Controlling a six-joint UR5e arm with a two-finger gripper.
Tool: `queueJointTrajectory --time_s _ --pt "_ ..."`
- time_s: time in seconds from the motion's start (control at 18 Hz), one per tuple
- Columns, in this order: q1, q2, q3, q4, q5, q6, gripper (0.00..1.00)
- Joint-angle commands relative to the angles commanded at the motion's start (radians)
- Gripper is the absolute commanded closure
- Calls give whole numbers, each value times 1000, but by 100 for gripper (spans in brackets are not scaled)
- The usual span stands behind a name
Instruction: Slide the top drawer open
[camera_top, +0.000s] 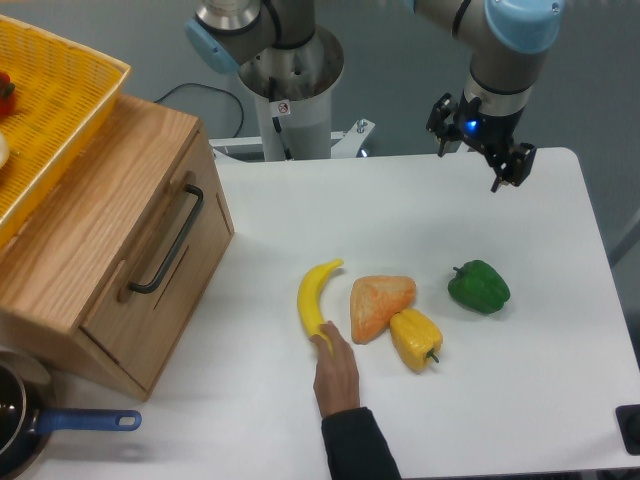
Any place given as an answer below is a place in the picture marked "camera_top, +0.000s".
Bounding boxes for green toy bell pepper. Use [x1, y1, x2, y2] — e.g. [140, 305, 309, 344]
[447, 259, 511, 315]

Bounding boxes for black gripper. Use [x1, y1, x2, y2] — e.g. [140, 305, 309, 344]
[426, 87, 537, 193]

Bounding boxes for wooden top drawer black handle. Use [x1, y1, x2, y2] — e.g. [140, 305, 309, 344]
[81, 131, 234, 400]

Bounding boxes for dark sleeved forearm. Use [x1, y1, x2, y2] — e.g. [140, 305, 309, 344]
[321, 407, 401, 479]

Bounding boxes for black cable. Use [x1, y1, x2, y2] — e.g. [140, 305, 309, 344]
[153, 82, 245, 139]

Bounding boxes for bare human hand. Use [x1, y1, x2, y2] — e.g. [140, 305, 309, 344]
[311, 321, 361, 419]

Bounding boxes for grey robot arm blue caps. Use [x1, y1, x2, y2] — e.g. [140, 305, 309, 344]
[185, 1, 565, 186]

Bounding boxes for yellow plastic basket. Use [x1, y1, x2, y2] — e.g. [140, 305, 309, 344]
[1, 16, 131, 244]

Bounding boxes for orange triangular toy bread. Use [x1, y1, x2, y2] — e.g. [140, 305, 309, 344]
[350, 275, 417, 344]

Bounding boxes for white toy vegetable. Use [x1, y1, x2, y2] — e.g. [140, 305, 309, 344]
[0, 133, 10, 168]

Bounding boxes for blue handled dark pan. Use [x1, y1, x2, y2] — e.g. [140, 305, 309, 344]
[1, 351, 142, 479]

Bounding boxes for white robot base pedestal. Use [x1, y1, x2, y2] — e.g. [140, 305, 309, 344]
[239, 26, 344, 161]

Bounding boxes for yellow toy banana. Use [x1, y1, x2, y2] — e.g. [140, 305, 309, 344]
[297, 258, 343, 352]

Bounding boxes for yellow toy bell pepper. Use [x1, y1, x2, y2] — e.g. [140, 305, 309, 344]
[390, 309, 443, 373]

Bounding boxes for red toy pepper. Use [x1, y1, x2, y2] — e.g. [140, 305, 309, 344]
[0, 71, 16, 117]

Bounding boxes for white metal base bracket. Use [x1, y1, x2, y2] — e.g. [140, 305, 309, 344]
[209, 118, 376, 162]

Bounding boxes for wooden drawer cabinet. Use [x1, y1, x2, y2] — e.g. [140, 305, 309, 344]
[1, 96, 208, 396]

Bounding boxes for black corner device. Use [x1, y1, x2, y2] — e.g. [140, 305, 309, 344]
[615, 404, 640, 456]

